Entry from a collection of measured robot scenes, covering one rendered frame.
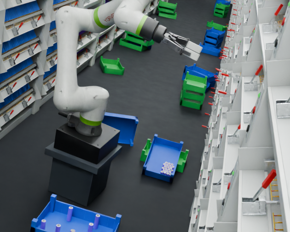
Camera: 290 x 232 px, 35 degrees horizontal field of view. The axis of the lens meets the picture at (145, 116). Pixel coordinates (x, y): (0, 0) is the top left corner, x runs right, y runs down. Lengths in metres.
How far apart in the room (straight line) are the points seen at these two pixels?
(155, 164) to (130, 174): 0.20
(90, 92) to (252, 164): 1.52
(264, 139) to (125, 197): 1.86
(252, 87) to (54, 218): 0.97
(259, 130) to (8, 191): 1.91
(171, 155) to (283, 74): 2.27
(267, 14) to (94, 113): 1.16
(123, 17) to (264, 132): 1.18
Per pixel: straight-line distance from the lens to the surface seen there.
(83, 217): 1.97
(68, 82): 2.34
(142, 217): 2.61
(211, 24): 8.10
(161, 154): 3.12
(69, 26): 2.36
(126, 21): 2.01
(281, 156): 0.63
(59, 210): 1.99
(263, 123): 0.94
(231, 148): 1.51
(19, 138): 3.18
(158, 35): 2.01
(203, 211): 1.86
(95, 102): 2.39
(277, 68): 0.91
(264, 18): 1.60
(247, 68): 1.63
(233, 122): 1.69
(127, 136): 3.36
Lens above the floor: 1.51
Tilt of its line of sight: 23 degrees down
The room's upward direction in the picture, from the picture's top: 13 degrees clockwise
